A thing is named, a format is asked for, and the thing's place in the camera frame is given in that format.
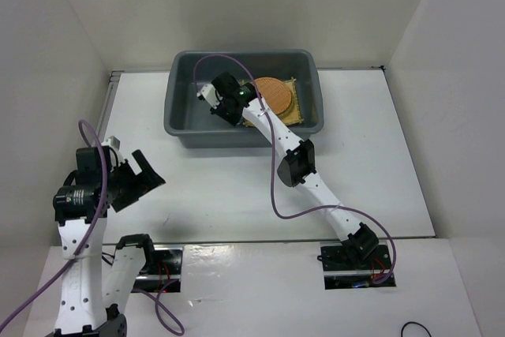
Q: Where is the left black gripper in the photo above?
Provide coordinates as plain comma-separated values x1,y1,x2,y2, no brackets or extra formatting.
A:
103,149,165,211

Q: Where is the orange round woven tray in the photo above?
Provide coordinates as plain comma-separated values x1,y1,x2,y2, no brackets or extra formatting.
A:
256,77,293,116

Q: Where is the square bamboo mat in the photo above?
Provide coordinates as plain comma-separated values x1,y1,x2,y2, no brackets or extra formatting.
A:
241,77,305,129

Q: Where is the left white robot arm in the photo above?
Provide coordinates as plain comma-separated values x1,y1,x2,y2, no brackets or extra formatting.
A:
52,146,165,336

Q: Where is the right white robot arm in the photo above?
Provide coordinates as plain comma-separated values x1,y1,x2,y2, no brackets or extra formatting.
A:
198,72,379,268

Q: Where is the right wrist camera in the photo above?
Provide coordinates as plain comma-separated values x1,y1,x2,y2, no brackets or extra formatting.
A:
197,84,220,109

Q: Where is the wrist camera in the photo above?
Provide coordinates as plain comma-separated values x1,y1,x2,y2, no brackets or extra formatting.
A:
197,84,220,109
102,136,120,150

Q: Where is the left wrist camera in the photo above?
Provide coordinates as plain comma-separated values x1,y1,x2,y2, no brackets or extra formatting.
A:
102,136,120,150

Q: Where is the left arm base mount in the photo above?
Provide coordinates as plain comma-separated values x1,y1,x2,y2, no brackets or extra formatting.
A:
100,245,185,294

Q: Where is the aluminium frame rail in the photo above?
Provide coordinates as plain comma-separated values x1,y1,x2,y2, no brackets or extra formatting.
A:
96,71,122,137

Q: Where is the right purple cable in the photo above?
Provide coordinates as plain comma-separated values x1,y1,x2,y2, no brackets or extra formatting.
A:
193,54,397,285

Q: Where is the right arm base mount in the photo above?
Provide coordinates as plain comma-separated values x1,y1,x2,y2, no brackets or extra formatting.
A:
316,241,396,290

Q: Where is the black cable loop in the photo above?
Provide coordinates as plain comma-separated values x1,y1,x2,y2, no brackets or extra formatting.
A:
401,321,432,337

